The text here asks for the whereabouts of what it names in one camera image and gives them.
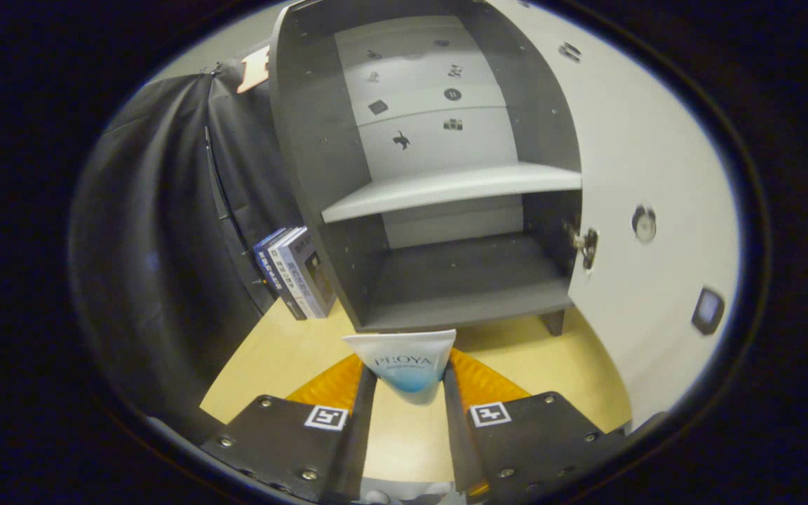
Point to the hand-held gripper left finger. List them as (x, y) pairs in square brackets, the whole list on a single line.
[(358, 435)]

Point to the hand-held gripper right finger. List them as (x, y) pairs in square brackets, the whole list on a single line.
[(461, 442)]

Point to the white blue tube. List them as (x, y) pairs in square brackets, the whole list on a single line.
[(404, 361)]

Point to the white cabinet door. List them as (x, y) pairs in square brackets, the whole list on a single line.
[(642, 140)]

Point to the grey blue cover book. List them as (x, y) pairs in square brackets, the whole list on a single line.
[(316, 273)]

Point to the white spine book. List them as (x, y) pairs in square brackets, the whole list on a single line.
[(290, 277)]

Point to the metal door hinge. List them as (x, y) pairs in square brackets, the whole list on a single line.
[(588, 245)]

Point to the grey cabinet shelf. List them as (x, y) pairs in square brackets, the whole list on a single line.
[(446, 188)]

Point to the thin black stand pole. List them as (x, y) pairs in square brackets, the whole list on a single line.
[(220, 200)]

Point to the black backdrop cloth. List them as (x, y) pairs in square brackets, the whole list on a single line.
[(151, 245)]

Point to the dark grey cabinet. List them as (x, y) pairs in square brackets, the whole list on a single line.
[(306, 140)]

